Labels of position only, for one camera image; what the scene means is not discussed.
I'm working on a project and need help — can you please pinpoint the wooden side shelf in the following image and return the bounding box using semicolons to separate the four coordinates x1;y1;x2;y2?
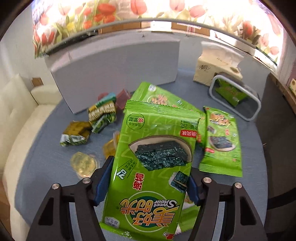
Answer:
268;73;296;113

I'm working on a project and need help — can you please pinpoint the green seaweed pack underneath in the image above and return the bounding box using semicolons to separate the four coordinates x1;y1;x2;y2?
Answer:
175;193;200;235

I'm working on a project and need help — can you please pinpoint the green white snack packet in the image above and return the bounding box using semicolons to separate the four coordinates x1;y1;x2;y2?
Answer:
87;92;116;133

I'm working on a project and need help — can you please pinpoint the pink jelly cup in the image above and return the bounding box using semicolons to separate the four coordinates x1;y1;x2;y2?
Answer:
97;89;131;110

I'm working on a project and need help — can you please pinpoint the green seaweed pack front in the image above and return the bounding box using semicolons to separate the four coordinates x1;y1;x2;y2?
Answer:
100;100;200;240

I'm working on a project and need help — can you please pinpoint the olive gold snack packet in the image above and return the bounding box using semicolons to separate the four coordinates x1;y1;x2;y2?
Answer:
60;121;92;147

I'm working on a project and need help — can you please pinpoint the blue table cloth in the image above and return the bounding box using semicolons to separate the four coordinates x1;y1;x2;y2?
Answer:
14;68;269;241

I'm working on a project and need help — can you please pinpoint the cream cardboard box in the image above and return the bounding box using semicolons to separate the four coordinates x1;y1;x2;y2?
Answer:
288;78;296;96

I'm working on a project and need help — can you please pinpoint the clear yellow jelly cup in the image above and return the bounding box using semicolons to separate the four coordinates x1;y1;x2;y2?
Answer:
70;152;100;179

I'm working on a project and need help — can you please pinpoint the white leather sofa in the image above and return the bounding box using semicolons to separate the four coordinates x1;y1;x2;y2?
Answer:
1;74;62;240

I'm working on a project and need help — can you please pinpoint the black white digital clock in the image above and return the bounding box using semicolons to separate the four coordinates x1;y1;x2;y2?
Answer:
209;72;261;121

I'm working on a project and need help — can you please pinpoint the green seaweed pack back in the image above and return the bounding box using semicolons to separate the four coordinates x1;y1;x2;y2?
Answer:
131;82;206;148

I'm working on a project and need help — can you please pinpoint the tulip print roller blind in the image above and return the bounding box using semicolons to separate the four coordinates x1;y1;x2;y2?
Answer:
32;1;284;70

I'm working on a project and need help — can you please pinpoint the orange jelly cup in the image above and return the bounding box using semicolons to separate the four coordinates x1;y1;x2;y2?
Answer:
103;131;120;159

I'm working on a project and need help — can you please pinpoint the green seaweed pack right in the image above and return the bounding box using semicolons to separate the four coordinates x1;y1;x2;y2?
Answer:
199;106;243;177

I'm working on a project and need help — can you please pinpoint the tissue pack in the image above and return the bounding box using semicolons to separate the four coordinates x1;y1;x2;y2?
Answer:
193;41;244;86

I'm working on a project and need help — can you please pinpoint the green seaweed pack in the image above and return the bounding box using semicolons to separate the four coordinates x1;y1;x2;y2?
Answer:
199;106;243;177
100;100;200;240
131;82;206;148

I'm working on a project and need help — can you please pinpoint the white storage box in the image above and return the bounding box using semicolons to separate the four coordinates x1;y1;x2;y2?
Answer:
45;33;180;113

